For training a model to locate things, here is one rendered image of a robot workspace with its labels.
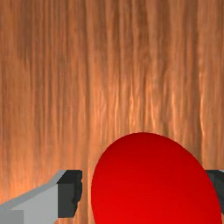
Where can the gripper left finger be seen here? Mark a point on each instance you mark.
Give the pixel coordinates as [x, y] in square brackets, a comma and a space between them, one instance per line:
[46, 201]

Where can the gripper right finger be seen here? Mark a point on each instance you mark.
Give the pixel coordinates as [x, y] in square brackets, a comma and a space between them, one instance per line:
[217, 186]

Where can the red ball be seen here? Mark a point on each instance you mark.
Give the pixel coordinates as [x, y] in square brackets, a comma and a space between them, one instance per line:
[154, 183]

